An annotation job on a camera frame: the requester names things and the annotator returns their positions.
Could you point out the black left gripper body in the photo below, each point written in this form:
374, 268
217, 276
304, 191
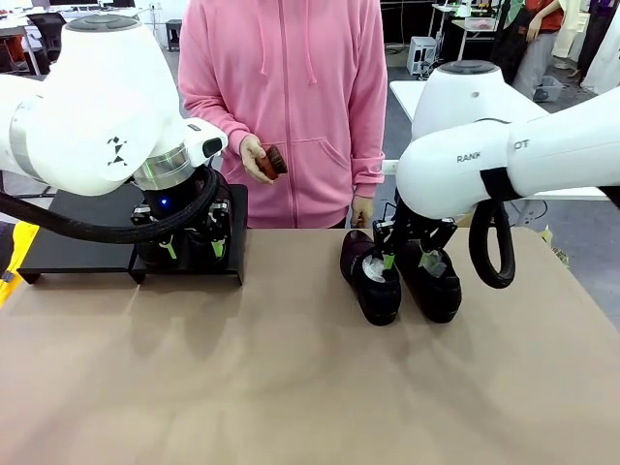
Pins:
174, 198

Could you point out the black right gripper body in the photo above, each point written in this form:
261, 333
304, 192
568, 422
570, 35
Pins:
412, 219

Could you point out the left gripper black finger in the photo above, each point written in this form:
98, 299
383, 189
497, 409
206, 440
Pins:
218, 247
169, 247

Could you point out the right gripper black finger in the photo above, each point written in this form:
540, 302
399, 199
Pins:
428, 252
388, 259

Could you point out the black suede shoe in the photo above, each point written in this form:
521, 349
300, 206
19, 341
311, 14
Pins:
438, 295
380, 300

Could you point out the brown shoe brush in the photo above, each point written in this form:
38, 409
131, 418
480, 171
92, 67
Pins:
275, 162

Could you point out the person's left forearm pink sleeve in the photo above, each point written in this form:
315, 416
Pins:
370, 176

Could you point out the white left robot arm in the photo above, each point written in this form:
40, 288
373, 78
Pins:
97, 97

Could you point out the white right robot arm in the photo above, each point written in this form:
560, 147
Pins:
533, 160

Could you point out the person's right forearm pink sleeve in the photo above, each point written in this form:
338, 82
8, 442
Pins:
213, 121

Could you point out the black shoe stand low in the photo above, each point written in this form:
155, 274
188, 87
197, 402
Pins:
82, 247

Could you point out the person's left hand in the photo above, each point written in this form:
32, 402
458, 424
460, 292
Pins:
362, 210

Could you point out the person's right hand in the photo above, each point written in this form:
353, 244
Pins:
251, 155

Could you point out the white table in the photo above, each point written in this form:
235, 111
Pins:
404, 97

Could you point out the person in pink hoodie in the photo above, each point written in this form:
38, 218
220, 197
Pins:
290, 87

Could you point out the white computer case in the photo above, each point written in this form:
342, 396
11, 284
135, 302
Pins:
421, 53

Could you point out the dark stool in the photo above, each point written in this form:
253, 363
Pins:
174, 31

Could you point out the gray plastic bin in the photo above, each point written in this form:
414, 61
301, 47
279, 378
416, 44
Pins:
549, 89

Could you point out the black mesh office chair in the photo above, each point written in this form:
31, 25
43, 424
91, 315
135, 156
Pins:
46, 34

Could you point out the mannequin with red top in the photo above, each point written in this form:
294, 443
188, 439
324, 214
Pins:
542, 39

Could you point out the cream hanging garment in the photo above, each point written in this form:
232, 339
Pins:
569, 29

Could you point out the white hanging garment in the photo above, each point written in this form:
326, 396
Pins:
605, 58

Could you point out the black cart white frame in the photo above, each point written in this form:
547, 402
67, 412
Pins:
479, 34

